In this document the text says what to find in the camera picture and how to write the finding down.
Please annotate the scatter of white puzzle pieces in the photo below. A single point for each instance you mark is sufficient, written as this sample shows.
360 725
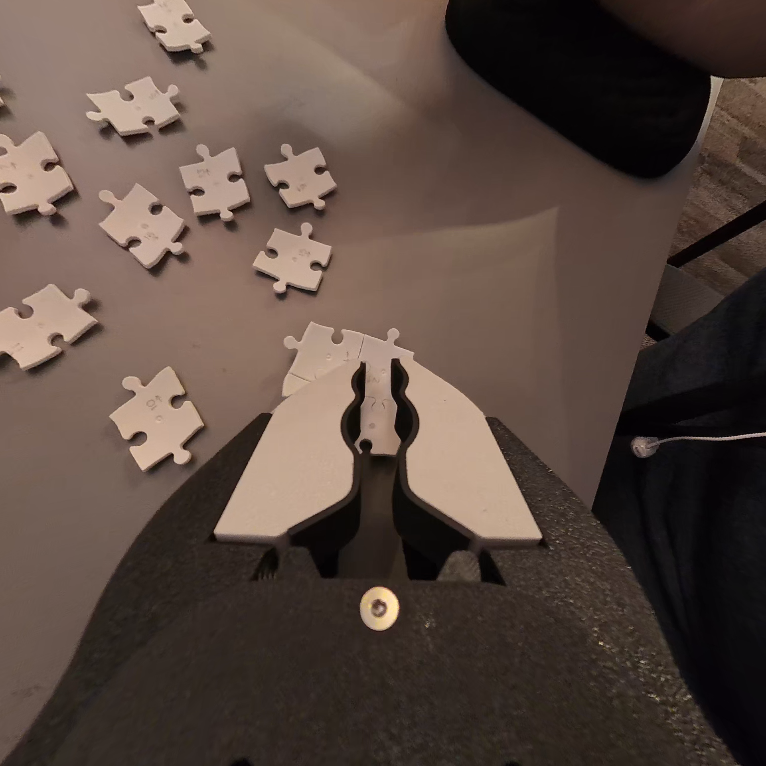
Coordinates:
143 224

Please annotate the black padded rest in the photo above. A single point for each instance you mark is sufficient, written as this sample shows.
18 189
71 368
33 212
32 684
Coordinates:
574 90

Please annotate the person's dark trousers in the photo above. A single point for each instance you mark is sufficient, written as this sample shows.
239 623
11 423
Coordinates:
688 598

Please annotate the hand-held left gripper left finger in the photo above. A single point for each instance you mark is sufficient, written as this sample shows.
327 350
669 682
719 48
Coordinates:
293 473

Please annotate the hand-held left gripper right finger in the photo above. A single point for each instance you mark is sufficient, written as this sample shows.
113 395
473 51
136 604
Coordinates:
467 473

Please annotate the person's right forearm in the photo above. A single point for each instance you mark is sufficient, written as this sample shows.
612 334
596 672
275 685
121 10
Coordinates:
688 36

